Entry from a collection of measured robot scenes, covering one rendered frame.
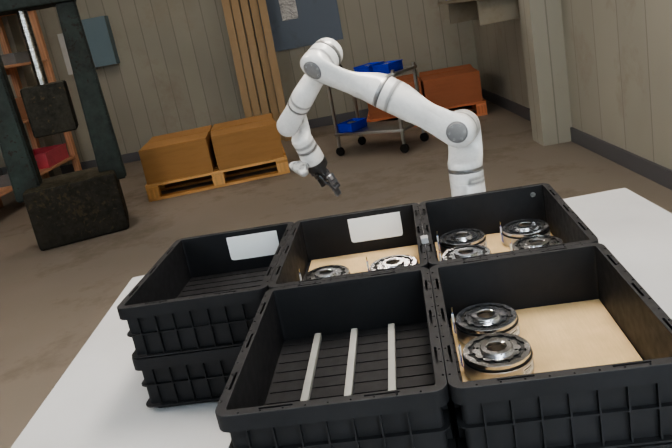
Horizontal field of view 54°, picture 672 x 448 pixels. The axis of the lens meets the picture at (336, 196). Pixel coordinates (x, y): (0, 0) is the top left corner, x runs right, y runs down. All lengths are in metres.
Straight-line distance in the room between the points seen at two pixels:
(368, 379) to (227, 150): 5.45
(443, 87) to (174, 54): 3.53
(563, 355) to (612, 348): 0.07
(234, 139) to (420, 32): 3.43
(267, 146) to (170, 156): 0.92
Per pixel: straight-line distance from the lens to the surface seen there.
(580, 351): 1.11
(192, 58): 8.96
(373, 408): 0.86
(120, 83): 9.21
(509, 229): 1.53
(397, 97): 1.75
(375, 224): 1.58
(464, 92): 7.68
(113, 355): 1.74
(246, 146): 6.44
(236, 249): 1.64
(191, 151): 6.48
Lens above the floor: 1.39
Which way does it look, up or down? 15 degrees down
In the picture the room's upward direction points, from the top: 11 degrees counter-clockwise
